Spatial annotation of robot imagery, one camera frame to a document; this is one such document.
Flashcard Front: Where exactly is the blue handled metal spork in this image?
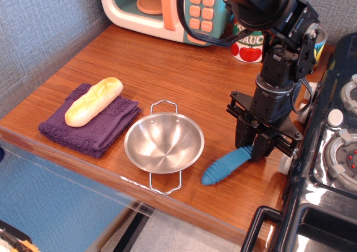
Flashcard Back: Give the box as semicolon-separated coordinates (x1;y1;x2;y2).
201;145;253;186

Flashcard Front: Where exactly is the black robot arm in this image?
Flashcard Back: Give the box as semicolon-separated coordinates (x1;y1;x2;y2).
225;0;320;162

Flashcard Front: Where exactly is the grey rear burner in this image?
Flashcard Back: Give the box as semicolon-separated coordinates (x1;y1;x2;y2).
340;74;357;115

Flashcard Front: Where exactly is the white stove knob middle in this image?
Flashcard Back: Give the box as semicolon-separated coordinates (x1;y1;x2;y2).
297;103;310;124

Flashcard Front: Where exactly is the black oven door handle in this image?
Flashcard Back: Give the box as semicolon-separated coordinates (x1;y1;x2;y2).
241;206;282;252

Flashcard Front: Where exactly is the steel bowl with wire handles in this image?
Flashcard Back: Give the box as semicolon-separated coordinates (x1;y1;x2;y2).
124;100;205;195

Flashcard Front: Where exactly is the yellow toy bread loaf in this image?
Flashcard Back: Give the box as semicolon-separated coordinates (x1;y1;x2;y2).
65;77;123;128

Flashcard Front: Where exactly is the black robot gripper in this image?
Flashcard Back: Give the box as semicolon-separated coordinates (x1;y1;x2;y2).
227;77;303;162

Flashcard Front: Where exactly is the white stove knob rear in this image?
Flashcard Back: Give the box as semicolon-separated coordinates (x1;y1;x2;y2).
303;82;318;100

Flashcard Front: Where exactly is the folded purple towel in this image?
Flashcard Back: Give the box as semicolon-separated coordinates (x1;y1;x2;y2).
38;83;142;158

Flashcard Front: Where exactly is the orange object bottom left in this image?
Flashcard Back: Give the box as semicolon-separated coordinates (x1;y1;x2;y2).
1;221;40;252

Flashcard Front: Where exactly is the tomato sauce can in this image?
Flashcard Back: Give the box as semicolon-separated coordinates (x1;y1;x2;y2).
231;31;264;63

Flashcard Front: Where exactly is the white stove knob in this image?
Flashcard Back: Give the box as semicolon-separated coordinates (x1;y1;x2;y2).
303;82;318;100
297;103;310;124
278;154;293;175

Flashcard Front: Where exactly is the clear acrylic table guard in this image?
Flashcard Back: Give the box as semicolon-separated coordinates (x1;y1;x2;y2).
1;140;240;251

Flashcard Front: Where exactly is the grey front burner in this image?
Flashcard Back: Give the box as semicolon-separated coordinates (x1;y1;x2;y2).
324;129;356;191

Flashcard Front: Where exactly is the grey burner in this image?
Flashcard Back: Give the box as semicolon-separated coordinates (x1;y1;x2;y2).
324;129;356;191
340;74;357;115

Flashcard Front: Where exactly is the black toy stove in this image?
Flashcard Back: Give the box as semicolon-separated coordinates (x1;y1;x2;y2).
240;32;357;252

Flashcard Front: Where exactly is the white round stove button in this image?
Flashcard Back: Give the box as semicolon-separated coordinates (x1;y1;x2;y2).
327;109;344;127

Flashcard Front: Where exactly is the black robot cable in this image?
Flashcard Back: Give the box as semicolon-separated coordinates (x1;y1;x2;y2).
176;0;254;47

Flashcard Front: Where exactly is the teal toy microwave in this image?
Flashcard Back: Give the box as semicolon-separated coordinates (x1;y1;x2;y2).
102;0;232;46

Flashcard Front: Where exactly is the white stove knob front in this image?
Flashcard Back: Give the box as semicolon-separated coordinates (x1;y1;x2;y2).
278;154;293;175

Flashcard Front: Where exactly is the pineapple slices can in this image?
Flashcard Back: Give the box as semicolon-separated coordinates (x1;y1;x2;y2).
314;27;328;66

